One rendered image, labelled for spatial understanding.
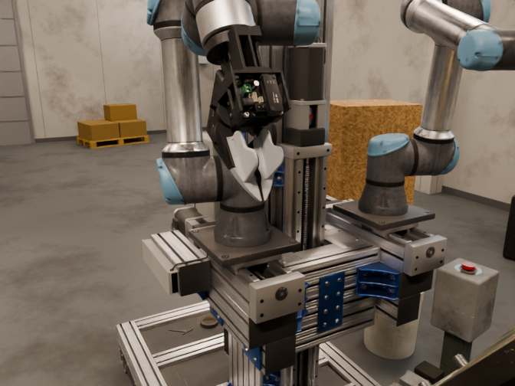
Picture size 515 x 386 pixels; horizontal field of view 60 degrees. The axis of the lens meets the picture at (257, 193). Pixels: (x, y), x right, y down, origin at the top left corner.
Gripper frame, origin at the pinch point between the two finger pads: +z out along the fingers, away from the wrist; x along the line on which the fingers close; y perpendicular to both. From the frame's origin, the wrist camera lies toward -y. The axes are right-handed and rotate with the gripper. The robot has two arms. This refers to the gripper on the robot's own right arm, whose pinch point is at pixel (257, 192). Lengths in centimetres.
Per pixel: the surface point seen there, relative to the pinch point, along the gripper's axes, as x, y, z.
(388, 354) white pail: 128, -142, 72
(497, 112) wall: 414, -229, -83
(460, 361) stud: 49, -21, 39
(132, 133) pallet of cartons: 169, -770, -274
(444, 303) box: 72, -43, 32
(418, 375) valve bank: 50, -36, 44
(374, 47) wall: 414, -365, -232
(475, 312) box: 74, -35, 35
